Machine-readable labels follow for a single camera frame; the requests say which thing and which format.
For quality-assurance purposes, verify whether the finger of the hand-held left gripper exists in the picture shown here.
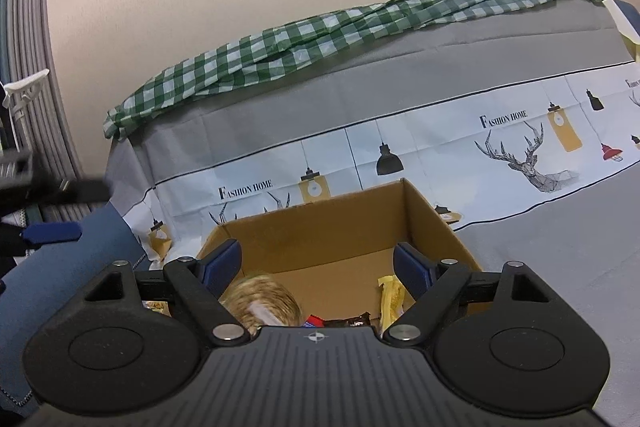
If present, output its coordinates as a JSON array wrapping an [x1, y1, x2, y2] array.
[[34, 177, 112, 206], [0, 221, 84, 259]]

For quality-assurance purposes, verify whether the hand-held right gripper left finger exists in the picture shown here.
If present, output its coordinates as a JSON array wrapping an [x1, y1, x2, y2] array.
[[82, 238, 251, 346]]

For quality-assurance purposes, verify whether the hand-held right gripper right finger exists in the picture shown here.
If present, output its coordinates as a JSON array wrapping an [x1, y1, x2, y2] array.
[[382, 242, 557, 346]]

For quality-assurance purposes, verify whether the yellow snack packet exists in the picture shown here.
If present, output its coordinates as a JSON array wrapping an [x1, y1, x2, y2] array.
[[377, 274, 417, 339]]

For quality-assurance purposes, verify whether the clear bag of round biscuits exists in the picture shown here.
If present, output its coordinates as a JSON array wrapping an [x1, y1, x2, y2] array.
[[220, 274, 304, 334]]

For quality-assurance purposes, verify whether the dark brown cookie packet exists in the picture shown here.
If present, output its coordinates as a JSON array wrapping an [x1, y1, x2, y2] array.
[[301, 312, 372, 328]]

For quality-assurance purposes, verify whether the cardboard box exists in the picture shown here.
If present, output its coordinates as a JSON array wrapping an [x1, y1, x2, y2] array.
[[196, 178, 484, 339]]

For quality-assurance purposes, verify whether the white plastic rack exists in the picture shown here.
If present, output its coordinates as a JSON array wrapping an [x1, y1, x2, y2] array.
[[0, 69, 52, 154]]

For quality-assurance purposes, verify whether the grey curtain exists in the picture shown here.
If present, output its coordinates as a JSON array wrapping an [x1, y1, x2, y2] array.
[[0, 0, 87, 210]]

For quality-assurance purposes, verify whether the deer print bed sheet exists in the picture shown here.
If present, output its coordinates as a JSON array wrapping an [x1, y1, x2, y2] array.
[[104, 0, 640, 427]]

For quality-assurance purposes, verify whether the green checked cloth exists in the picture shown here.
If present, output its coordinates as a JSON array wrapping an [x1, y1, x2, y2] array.
[[102, 0, 609, 142]]

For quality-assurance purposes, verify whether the blue cream-edged pillow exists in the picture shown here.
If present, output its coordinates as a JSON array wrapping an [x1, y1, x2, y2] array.
[[604, 0, 640, 58]]

